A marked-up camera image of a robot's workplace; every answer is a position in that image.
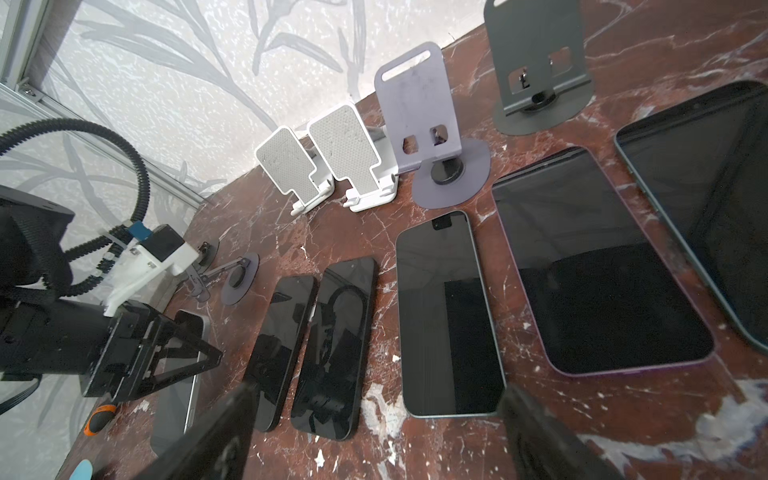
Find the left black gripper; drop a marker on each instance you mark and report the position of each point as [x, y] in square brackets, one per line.
[135, 353]

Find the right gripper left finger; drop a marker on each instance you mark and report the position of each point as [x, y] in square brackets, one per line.
[217, 446]

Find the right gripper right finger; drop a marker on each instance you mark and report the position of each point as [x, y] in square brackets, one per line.
[541, 446]

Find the white-edged phone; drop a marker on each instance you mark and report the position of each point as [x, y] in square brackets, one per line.
[176, 404]

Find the black phone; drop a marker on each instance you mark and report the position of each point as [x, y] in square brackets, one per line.
[272, 362]
[329, 389]

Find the teal-edged phone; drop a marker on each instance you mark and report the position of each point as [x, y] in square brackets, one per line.
[450, 360]

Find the purple-edged phone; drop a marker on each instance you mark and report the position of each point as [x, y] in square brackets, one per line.
[602, 298]

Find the teal phone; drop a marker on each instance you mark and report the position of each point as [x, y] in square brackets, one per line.
[702, 164]

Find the dark grey front stand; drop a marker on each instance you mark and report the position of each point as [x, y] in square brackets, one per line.
[537, 48]

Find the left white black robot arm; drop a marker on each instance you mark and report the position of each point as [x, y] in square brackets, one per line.
[35, 268]

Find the white stand at back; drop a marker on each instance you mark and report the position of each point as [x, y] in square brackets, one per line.
[293, 170]

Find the white stand under teal phone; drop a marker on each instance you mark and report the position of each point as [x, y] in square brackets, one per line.
[355, 153]

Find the purple-grey stand back right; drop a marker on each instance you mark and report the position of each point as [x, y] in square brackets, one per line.
[416, 103]

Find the orange black screwdriver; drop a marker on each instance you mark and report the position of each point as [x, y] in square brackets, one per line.
[99, 419]

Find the light blue plastic trowel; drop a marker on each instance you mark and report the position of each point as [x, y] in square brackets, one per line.
[83, 471]

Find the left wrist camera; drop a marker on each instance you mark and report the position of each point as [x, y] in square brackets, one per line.
[157, 251]

